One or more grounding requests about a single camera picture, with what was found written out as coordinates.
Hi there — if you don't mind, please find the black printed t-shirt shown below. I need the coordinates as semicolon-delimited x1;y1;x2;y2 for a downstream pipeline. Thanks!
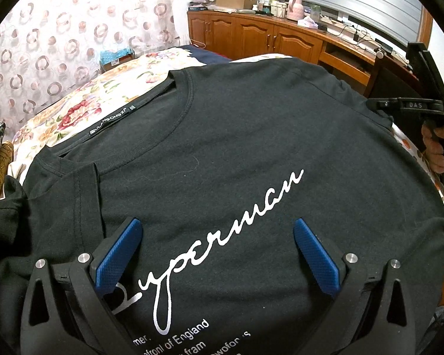
0;58;444;354

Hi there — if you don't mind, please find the person's right hand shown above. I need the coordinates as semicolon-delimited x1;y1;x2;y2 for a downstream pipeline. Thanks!
421;123;444;174

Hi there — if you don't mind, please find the pink tissue pack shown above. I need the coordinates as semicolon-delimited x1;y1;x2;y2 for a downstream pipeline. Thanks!
297;15;318;29

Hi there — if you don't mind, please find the pink thermos jug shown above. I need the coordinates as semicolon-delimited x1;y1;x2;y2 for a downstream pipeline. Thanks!
286;0;305;22

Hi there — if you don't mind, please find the floral beige bed blanket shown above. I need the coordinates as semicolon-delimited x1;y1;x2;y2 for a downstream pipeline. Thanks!
8;47;305;195

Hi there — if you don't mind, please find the box with blue cloth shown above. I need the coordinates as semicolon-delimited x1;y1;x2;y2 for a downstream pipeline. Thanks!
99;47;135;72

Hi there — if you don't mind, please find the long wooden sideboard cabinet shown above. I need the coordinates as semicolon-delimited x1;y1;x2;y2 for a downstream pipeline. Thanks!
187;10;419;98

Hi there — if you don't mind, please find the cardboard box on cabinet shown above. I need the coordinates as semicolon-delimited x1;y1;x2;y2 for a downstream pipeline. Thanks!
215;0;257;10

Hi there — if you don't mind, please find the navy blue bed cover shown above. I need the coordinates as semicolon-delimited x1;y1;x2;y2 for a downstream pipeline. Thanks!
181;45;231;65

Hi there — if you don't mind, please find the circle pattern lace curtain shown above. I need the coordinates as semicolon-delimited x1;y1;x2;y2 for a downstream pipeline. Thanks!
0;0;179;139

